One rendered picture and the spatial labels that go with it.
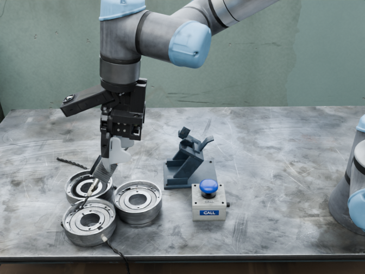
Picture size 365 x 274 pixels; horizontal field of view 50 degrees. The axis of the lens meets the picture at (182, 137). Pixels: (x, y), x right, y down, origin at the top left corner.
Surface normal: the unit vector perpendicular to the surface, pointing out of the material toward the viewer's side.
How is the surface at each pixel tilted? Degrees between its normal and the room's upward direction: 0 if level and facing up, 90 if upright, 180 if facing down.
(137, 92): 91
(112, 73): 90
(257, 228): 0
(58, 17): 90
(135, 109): 91
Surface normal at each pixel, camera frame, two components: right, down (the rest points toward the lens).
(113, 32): -0.37, 0.47
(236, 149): -0.01, -0.84
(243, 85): 0.00, 0.54
